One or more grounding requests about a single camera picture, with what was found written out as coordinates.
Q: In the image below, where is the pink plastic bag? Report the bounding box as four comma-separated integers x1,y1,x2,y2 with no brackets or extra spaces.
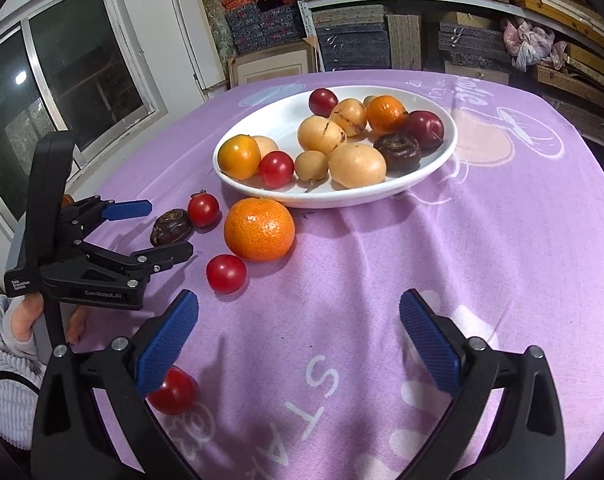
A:
500,18,567,73

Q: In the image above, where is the small red tomato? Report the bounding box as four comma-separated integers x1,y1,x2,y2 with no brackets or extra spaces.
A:
259,151,294,190
206,255,248,294

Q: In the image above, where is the red cherry tomato with stem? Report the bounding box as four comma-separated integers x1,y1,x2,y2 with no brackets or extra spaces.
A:
187,190,221,229

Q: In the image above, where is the grey ribbed sleeve forearm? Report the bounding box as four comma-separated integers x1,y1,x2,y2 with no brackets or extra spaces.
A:
0,294,48,452

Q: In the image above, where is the stack of dark blue boxes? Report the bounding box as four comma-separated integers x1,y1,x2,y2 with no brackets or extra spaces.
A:
226,2,305,54

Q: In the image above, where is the white oval plate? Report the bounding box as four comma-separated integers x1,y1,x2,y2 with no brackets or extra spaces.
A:
211,84,460,209

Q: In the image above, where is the yellow orange tomato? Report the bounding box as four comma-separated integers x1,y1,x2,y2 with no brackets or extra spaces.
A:
217,134,261,180

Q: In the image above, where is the person's left hand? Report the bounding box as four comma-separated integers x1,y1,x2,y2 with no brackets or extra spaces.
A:
9,294,91,346

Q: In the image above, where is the small brown longan fruit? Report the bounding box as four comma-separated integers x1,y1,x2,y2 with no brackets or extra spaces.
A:
294,151,328,183

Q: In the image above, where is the large dark red plum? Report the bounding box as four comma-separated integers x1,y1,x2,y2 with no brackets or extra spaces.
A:
405,110,444,153

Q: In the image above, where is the black cable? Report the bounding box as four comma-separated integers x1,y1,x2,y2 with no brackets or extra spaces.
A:
0,370,43,396

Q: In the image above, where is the pale loquat with stem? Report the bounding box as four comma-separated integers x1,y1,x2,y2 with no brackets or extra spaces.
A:
329,98,368,136

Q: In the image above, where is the purple printed tablecloth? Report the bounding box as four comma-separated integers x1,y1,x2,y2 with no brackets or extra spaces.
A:
80,70,604,479

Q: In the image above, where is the window with white frame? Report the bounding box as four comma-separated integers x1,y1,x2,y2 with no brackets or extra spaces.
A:
0,0,165,232

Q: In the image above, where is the white metal shelf unit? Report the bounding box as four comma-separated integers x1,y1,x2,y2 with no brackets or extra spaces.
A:
296,0,604,58

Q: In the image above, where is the smooth beige round fruit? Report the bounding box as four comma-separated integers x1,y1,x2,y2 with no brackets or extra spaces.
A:
328,143,387,188

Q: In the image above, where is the pale yellow loquat fruit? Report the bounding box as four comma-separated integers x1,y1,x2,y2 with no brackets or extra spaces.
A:
252,136,279,158

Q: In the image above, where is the dark purple passion fruit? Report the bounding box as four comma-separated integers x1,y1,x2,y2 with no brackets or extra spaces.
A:
374,132,421,172

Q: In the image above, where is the large orange mandarin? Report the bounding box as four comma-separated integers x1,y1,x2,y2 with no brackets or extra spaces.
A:
223,198,296,262

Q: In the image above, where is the cardboard box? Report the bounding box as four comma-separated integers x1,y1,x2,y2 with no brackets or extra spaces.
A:
228,37,318,88

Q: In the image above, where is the striped beige pepino fruit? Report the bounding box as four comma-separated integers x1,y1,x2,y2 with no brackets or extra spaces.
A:
296,115,346,156

